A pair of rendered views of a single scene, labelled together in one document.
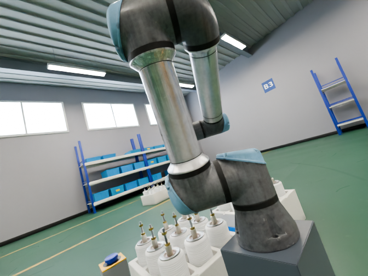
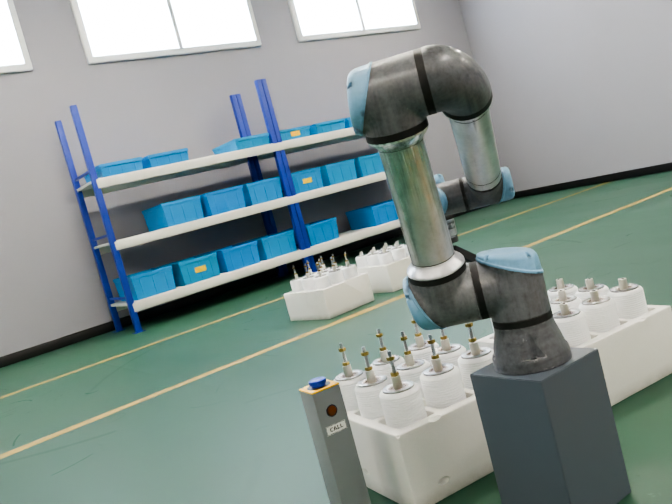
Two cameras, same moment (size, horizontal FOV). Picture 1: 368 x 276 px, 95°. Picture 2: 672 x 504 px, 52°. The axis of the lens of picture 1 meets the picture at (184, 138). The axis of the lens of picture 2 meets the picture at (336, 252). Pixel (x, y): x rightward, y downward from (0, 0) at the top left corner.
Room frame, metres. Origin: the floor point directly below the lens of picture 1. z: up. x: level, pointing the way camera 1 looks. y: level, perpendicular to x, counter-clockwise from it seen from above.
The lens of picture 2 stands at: (-0.89, -0.06, 0.72)
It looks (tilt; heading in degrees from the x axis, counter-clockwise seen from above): 5 degrees down; 11
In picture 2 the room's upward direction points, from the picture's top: 15 degrees counter-clockwise
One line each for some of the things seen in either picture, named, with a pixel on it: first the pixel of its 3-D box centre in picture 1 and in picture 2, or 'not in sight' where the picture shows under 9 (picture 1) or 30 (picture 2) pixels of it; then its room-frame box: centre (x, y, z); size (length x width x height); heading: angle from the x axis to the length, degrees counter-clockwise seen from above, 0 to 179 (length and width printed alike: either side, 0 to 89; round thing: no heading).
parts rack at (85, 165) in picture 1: (142, 162); (272, 182); (5.88, 1.66, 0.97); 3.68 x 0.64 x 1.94; 135
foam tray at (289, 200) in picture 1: (256, 214); (575, 353); (1.14, -0.29, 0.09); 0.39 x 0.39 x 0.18; 38
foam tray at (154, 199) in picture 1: (155, 196); (328, 297); (3.31, 0.85, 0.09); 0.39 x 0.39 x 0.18; 52
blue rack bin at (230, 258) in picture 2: (128, 186); (230, 258); (5.38, 2.12, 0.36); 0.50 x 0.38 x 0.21; 46
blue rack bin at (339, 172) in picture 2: (159, 160); (329, 175); (6.35, 1.16, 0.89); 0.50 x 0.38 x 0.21; 44
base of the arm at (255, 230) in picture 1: (259, 215); (526, 337); (0.47, -0.13, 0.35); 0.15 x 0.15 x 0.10
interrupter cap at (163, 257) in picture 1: (170, 253); (398, 387); (0.64, 0.17, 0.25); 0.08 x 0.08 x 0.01
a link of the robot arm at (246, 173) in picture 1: (241, 172); (509, 281); (0.47, -0.12, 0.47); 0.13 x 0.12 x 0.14; 88
